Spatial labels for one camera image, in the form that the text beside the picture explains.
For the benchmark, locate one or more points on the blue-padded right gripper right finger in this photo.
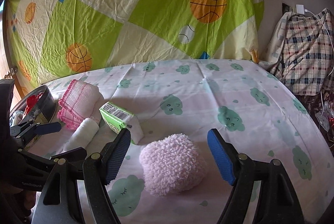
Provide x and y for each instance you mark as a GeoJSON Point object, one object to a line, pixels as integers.
{"type": "Point", "coordinates": [237, 169]}

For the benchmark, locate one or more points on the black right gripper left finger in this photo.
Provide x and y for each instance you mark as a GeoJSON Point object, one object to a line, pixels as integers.
{"type": "Point", "coordinates": [99, 170]}

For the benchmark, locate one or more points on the white rolled cloth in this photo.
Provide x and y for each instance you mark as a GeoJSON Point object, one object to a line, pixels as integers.
{"type": "Point", "coordinates": [83, 135]}

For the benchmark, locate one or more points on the green tissue pack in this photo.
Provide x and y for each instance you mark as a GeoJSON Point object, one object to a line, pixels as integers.
{"type": "Point", "coordinates": [118, 118]}

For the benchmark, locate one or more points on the cloud-print table cloth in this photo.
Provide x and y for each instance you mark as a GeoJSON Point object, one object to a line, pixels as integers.
{"type": "Point", "coordinates": [249, 107]}

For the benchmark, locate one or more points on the round cookie tin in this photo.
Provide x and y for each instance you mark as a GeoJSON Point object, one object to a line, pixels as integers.
{"type": "Point", "coordinates": [36, 109]}

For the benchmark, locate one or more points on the fluffy pink plush pouch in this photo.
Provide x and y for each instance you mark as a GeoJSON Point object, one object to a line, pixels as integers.
{"type": "Point", "coordinates": [172, 165]}

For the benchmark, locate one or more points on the pink crochet-edged cloth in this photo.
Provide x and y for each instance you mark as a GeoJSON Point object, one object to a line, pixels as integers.
{"type": "Point", "coordinates": [81, 100]}

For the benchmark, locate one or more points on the plaid storage bag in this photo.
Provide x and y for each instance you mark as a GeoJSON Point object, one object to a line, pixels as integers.
{"type": "Point", "coordinates": [300, 52]}

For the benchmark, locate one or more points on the green cream sports bedsheet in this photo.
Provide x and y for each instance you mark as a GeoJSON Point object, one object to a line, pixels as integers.
{"type": "Point", "coordinates": [51, 39]}

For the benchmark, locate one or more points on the brass door handle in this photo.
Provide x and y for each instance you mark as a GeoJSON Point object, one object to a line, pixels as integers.
{"type": "Point", "coordinates": [12, 72]}

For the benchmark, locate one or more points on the white wall charger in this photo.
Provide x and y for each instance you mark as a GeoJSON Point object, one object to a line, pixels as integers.
{"type": "Point", "coordinates": [300, 9]}

